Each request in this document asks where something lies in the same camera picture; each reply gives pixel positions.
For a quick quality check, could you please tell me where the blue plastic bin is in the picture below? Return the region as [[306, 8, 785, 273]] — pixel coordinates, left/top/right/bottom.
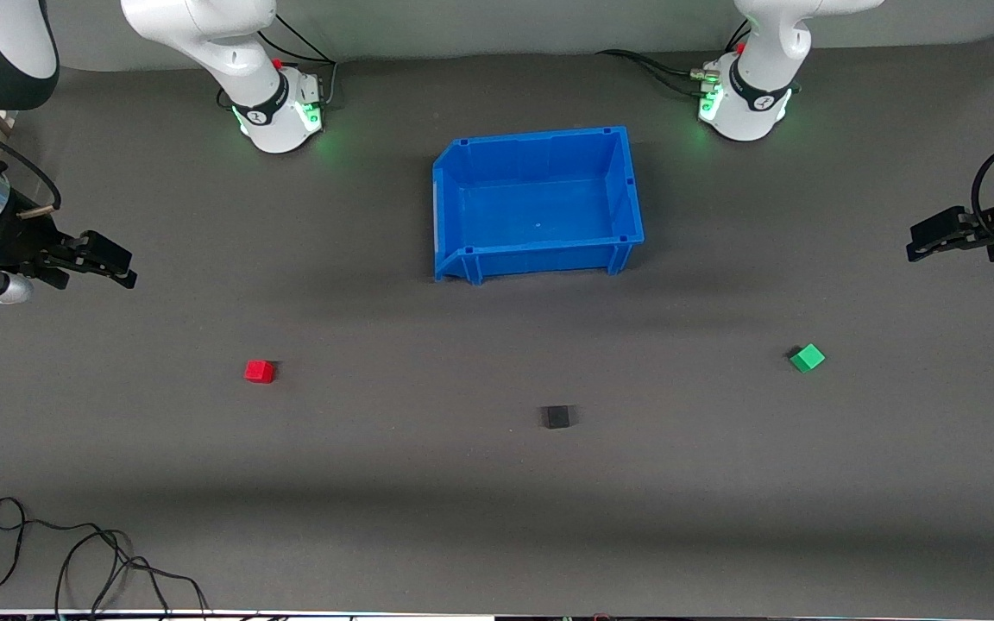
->
[[432, 126, 645, 285]]

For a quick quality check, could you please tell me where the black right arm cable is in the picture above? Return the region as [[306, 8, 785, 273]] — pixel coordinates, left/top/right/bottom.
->
[[0, 110, 62, 218]]

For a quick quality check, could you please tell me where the thin black loose cable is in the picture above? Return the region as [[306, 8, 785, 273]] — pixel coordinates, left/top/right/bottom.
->
[[53, 528, 210, 620], [0, 497, 129, 613]]

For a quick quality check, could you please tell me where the black right base cable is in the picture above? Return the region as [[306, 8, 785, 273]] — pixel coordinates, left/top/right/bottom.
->
[[255, 13, 340, 109]]

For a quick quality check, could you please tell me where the black base cable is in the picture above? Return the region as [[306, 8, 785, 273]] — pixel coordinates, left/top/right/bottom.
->
[[255, 13, 340, 109], [633, 59, 714, 97], [595, 48, 722, 87]]

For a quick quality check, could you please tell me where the black left base cable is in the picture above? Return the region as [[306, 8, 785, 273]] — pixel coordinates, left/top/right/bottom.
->
[[595, 48, 722, 87], [633, 59, 714, 97]]

